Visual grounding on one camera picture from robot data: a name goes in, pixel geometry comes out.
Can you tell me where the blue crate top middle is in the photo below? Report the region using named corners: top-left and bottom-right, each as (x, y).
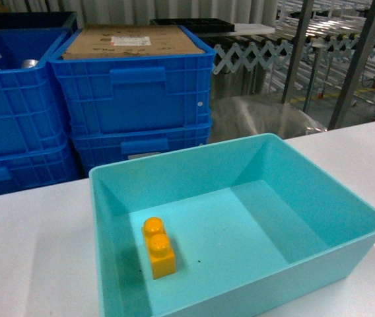
top-left (0, 29), bottom-right (70, 156)

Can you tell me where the black tray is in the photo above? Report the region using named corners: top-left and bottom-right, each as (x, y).
top-left (150, 18), bottom-right (235, 33)

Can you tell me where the teal plastic bin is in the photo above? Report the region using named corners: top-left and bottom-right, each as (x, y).
top-left (89, 134), bottom-right (375, 316)

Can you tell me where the expandable roller conveyor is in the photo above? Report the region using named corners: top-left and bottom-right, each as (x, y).
top-left (213, 1), bottom-right (375, 129)

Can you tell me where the blue crate top right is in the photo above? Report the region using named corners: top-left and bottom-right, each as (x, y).
top-left (49, 26), bottom-right (215, 136)

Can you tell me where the blue crate bottom middle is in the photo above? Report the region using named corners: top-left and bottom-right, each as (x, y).
top-left (0, 138), bottom-right (83, 200)

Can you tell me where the brown cardboard box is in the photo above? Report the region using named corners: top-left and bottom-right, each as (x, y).
top-left (61, 24), bottom-right (204, 60)

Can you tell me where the blue crate bottom right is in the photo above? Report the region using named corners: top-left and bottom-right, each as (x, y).
top-left (71, 118), bottom-right (212, 173)

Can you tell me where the silver metal can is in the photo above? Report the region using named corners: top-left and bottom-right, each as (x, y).
top-left (20, 59), bottom-right (39, 69)

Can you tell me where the dark blue rear crate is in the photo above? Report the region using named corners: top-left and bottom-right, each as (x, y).
top-left (0, 11), bottom-right (78, 32)

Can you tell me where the yellow duplo block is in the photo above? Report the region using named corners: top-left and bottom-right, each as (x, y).
top-left (142, 217), bottom-right (176, 279)

